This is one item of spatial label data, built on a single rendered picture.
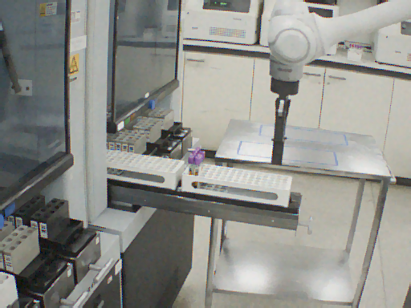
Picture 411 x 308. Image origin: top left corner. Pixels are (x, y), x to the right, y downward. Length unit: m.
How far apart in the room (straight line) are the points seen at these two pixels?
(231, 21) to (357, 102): 1.07
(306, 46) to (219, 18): 2.64
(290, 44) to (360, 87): 2.61
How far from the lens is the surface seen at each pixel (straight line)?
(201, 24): 3.74
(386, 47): 3.66
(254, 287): 1.99
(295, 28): 1.09
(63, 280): 1.10
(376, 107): 3.72
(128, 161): 1.50
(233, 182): 1.39
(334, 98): 3.69
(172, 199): 1.43
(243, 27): 3.66
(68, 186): 1.25
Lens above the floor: 1.41
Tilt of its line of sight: 20 degrees down
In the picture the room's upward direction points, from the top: 4 degrees clockwise
